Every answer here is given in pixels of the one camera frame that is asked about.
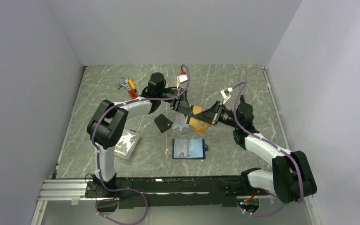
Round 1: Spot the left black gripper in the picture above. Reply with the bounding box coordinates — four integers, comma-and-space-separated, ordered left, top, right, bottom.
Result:
158, 88, 195, 117

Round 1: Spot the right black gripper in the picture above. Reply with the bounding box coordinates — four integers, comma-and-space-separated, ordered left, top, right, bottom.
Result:
193, 101, 240, 129

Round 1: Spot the single orange card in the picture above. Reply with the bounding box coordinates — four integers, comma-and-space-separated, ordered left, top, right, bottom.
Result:
188, 105, 203, 128

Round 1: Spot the silver card stack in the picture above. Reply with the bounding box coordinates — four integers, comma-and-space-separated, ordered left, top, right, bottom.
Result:
171, 113, 189, 132

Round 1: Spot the black card stack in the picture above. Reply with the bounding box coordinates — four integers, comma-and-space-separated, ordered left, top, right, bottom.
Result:
154, 114, 173, 133

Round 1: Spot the blue leather card holder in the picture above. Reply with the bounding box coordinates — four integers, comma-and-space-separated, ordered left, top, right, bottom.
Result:
172, 138, 209, 159

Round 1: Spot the single silver card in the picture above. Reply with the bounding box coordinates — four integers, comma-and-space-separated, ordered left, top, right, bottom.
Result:
173, 139, 189, 158

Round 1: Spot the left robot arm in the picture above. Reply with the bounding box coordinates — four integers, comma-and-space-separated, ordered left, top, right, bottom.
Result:
87, 72, 188, 197

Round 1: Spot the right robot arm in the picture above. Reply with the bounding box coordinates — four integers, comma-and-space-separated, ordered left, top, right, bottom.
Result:
189, 98, 317, 203

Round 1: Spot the red adjustable wrench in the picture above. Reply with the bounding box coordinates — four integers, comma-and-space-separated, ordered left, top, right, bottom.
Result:
117, 77, 139, 99

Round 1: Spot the clear plastic screw box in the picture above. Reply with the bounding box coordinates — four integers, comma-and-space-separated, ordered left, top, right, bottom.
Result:
114, 129, 140, 160

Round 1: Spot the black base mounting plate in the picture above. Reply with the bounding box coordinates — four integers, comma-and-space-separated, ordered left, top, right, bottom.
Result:
84, 175, 268, 209

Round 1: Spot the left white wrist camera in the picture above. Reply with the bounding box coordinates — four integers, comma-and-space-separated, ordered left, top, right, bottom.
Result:
176, 71, 188, 85

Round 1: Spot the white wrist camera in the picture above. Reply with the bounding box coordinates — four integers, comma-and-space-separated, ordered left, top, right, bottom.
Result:
220, 87, 233, 105
176, 71, 188, 85

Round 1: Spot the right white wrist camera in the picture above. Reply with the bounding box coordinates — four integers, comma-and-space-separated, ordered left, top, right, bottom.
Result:
220, 87, 233, 105

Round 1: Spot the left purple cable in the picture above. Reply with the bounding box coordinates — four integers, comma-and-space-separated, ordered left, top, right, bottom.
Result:
90, 64, 190, 225

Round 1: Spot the grey wrench black handle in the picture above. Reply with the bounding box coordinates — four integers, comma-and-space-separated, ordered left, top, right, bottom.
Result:
239, 73, 247, 85

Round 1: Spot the aluminium frame rail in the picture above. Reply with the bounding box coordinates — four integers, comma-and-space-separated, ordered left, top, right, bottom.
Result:
38, 179, 313, 203

